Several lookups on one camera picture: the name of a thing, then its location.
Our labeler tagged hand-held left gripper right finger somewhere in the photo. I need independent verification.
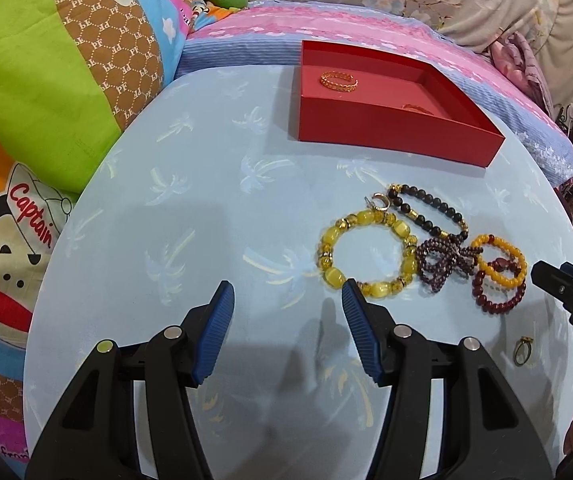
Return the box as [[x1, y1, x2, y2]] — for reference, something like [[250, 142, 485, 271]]
[[341, 279, 554, 480]]

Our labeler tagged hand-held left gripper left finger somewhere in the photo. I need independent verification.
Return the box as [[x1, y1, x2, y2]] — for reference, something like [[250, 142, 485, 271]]
[[25, 280, 237, 480]]

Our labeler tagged orange bead bracelet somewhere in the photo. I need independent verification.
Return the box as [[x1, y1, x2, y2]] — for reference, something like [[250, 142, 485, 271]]
[[471, 234, 529, 290]]

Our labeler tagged dark red bead bracelet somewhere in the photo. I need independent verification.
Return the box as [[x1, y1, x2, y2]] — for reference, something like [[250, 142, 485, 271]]
[[473, 257, 528, 316]]

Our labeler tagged gold ring with dark flower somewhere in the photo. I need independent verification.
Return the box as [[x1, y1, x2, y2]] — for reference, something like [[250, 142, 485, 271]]
[[513, 337, 535, 367]]

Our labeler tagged yellow bead bracelet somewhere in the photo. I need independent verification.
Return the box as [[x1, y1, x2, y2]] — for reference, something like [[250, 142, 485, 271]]
[[319, 210, 419, 297]]

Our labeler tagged dark purple bead bracelet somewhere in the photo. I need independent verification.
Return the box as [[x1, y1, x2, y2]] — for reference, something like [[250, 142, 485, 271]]
[[413, 237, 474, 293]]

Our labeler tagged gold hoop earring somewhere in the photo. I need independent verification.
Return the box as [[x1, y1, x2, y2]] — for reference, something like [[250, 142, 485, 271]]
[[365, 191, 393, 212]]

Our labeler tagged black bead bracelet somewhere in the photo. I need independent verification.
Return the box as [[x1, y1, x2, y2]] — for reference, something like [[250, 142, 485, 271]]
[[386, 183, 469, 242]]

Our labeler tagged red shallow cardboard box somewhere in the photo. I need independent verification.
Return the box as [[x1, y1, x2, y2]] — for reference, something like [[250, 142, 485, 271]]
[[296, 40, 506, 167]]

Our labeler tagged light blue palm print table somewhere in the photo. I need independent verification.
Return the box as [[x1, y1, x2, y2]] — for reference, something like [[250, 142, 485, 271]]
[[24, 65, 573, 480]]

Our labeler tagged purple quilted cloth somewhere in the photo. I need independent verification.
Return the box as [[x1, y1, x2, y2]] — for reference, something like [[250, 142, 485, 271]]
[[489, 32, 555, 111]]

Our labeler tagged colourful cartoon monkey blanket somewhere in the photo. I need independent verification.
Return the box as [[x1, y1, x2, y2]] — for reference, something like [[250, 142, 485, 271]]
[[0, 0, 248, 480]]

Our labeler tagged pink and blue striped pillow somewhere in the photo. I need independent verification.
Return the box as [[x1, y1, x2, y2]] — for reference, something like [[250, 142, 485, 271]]
[[176, 0, 573, 192]]

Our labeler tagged gold chain bracelet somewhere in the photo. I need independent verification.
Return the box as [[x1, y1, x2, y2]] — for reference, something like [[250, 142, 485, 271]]
[[320, 72, 358, 93]]

